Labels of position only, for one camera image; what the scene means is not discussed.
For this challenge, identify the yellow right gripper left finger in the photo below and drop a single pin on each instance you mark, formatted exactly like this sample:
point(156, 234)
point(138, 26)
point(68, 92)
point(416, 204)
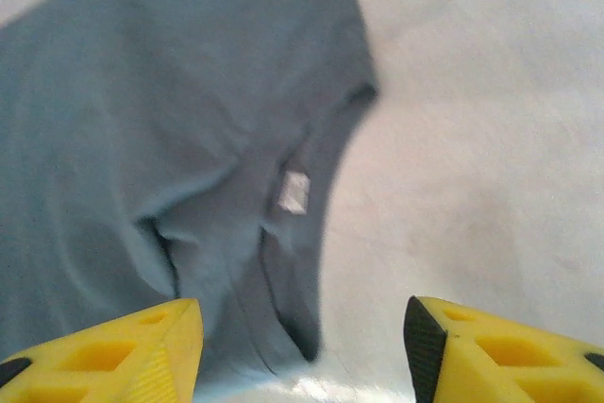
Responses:
point(118, 360)

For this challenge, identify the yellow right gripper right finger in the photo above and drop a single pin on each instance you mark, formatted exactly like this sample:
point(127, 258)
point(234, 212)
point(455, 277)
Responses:
point(509, 360)

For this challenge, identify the grey t-shirt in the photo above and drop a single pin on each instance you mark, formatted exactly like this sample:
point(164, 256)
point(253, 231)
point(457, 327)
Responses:
point(156, 139)

